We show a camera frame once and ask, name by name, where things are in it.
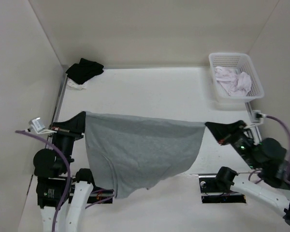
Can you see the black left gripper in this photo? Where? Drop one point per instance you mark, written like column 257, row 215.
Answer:
column 75, row 126

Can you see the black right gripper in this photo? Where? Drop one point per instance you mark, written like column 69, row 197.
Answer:
column 224, row 132

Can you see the grey tank top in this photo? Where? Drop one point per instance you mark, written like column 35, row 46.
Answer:
column 127, row 153

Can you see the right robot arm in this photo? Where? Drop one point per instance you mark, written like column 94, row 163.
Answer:
column 266, row 157

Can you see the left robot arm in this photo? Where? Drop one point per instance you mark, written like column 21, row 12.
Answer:
column 61, row 196

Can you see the folded white tank top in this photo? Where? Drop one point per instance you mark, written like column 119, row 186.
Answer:
column 74, row 86

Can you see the pink tank top in basket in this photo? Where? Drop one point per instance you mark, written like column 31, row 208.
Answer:
column 236, row 85

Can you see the folded black tank top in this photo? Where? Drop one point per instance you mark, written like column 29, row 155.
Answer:
column 84, row 70

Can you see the white plastic laundry basket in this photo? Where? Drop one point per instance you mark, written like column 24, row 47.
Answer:
column 238, row 62

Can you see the right metal table rail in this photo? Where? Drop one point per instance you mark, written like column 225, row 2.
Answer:
column 255, row 132

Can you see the metal table rail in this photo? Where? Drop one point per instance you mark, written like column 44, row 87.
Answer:
column 255, row 132
column 61, row 92

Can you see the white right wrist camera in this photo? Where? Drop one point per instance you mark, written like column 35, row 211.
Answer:
column 257, row 116

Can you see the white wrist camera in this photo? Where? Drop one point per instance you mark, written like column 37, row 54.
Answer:
column 38, row 126
column 257, row 116

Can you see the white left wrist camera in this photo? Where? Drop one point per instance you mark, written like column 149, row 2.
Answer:
column 38, row 126

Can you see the left metal table rail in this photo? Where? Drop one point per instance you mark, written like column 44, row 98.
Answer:
column 61, row 92

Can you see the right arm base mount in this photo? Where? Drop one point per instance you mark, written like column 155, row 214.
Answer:
column 211, row 193

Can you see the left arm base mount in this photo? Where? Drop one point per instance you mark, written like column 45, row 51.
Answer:
column 101, row 196

